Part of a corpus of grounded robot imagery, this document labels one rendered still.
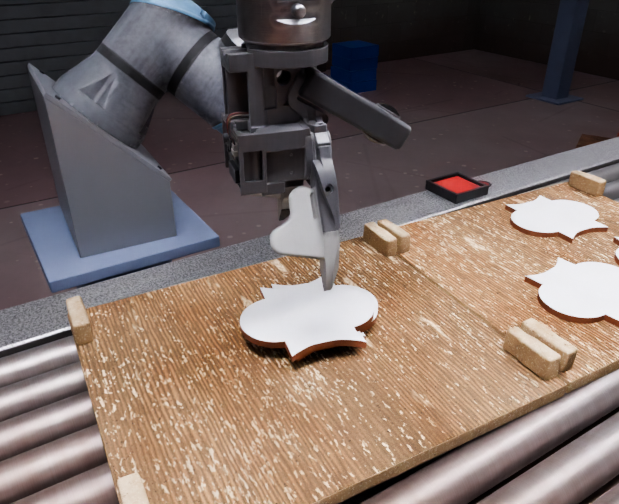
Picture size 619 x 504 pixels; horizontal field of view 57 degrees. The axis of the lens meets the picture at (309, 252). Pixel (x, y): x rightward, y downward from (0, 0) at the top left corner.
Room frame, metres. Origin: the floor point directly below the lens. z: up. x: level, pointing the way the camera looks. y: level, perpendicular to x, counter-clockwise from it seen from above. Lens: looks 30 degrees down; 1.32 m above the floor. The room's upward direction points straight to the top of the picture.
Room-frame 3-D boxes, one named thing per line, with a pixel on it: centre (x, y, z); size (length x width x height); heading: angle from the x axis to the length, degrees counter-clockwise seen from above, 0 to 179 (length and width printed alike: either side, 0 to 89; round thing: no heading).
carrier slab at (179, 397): (0.47, 0.01, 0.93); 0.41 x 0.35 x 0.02; 118
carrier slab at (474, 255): (0.67, -0.35, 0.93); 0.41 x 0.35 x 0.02; 118
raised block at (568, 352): (0.46, -0.24, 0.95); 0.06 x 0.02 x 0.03; 28
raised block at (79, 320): (0.50, 0.25, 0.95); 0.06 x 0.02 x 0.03; 28
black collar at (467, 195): (0.92, -0.26, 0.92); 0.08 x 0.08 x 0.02; 32
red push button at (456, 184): (0.92, -0.26, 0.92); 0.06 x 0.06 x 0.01; 32
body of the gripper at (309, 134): (0.49, 0.03, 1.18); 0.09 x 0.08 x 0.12; 108
